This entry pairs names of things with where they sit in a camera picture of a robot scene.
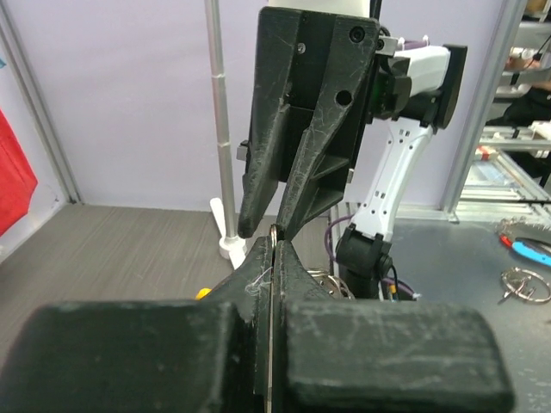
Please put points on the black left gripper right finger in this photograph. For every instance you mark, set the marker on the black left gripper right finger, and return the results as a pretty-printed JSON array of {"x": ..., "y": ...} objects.
[{"x": 362, "y": 355}]

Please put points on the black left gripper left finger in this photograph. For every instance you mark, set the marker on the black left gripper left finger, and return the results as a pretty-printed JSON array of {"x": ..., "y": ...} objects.
[{"x": 179, "y": 355}]

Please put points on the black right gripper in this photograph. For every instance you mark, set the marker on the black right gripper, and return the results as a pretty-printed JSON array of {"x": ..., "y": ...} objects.
[{"x": 314, "y": 75}]

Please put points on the large keyring with yellow grip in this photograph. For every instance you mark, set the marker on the large keyring with yellow grip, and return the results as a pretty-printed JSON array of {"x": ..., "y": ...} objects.
[{"x": 271, "y": 269}]

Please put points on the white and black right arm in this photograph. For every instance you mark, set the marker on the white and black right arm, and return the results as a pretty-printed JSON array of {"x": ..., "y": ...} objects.
[{"x": 415, "y": 92}]

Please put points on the spare metal keyring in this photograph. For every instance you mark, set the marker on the spare metal keyring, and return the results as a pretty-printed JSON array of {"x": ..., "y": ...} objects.
[{"x": 525, "y": 285}]

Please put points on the white garment rack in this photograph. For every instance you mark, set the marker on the white garment rack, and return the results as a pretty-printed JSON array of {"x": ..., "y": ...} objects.
[{"x": 232, "y": 246}]

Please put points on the red cloth on hanger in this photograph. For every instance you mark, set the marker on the red cloth on hanger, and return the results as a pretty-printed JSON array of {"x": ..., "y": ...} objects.
[{"x": 18, "y": 181}]

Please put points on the blue handled tool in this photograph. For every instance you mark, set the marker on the blue handled tool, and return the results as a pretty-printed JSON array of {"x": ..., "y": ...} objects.
[{"x": 532, "y": 250}]

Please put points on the aluminium frame post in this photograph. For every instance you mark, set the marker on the aluminium frame post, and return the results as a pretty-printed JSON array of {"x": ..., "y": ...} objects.
[{"x": 36, "y": 104}]

